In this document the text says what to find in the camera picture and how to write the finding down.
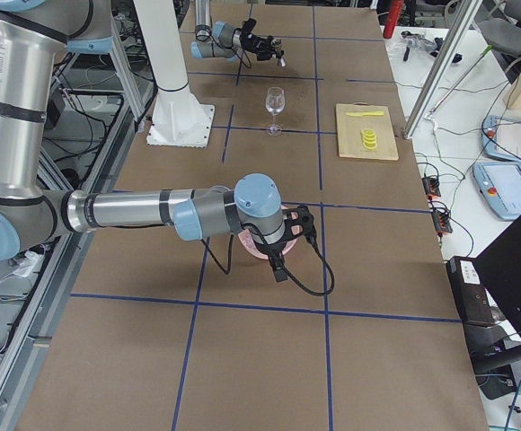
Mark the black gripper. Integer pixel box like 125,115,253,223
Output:
241,34,284,61
282,205,316,241

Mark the steel jigger cup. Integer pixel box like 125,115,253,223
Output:
273,45,287,68

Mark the clear wine glass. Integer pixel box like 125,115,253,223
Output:
265,87,286,136

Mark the pink bowl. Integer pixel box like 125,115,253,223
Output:
237,205,288,260

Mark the wooden cutting board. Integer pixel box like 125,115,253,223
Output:
335,103,399,162

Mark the yellow plastic knife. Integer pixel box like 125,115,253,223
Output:
345,110,384,118

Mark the red cylinder bottle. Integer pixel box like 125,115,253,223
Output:
383,0,404,40

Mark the clear plastic bag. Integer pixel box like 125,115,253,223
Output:
386,31,443,61

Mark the black box device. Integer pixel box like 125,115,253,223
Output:
446,256,495,327

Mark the blue teach pendant near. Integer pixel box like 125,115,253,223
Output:
472,162,521,221

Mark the blue teach pendant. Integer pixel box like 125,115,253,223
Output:
481,115,521,163
472,162,521,221

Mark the blue teach pendant far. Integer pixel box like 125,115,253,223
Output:
481,115,521,163

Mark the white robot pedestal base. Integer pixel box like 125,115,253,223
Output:
134,0,215,148

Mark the aluminium frame post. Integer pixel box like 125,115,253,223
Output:
403,0,482,139

